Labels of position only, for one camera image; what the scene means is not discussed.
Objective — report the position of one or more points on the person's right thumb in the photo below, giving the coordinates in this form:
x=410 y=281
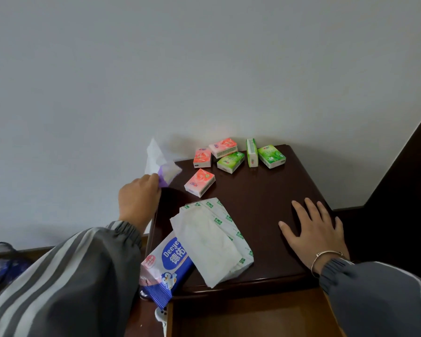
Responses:
x=287 y=232

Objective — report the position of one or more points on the person's right hand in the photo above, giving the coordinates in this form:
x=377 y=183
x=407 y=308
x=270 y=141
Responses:
x=317 y=238

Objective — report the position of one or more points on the green pocket tissue packet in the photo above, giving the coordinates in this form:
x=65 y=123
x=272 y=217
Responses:
x=271 y=156
x=230 y=162
x=252 y=152

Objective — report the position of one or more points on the person's right middle finger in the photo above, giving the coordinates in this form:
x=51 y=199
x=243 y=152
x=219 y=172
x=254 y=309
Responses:
x=313 y=209

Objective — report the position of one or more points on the person's right forearm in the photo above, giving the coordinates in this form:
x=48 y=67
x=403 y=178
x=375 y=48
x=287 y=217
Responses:
x=375 y=298

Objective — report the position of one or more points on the pink pocket tissue packet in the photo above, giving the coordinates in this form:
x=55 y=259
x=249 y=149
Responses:
x=223 y=147
x=199 y=182
x=202 y=157

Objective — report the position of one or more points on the dark wooden headboard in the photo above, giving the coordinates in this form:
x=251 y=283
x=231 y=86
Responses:
x=403 y=200

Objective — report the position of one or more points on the person's left forearm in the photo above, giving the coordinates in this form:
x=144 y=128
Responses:
x=73 y=284

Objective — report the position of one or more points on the blue wet wipes pack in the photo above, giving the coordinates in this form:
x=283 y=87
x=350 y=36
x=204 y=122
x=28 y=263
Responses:
x=165 y=268

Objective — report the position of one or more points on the white tissue pack green print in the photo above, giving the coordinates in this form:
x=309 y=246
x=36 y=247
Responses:
x=212 y=240

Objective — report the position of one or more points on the person's left fingers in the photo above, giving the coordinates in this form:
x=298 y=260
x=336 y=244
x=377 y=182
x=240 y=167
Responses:
x=153 y=179

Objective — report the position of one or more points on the dark wooden nightstand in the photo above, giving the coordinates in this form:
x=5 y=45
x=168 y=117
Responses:
x=266 y=193

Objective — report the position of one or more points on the person's right little finger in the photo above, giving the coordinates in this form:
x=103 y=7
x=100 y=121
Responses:
x=339 y=227

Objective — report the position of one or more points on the purple and white tissue wrapper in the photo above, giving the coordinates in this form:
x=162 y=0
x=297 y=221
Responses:
x=159 y=163

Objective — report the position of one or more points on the small white plastic object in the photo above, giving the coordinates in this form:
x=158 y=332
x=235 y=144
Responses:
x=161 y=315

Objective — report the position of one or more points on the person's left hand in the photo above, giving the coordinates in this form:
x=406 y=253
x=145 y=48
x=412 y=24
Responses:
x=137 y=203

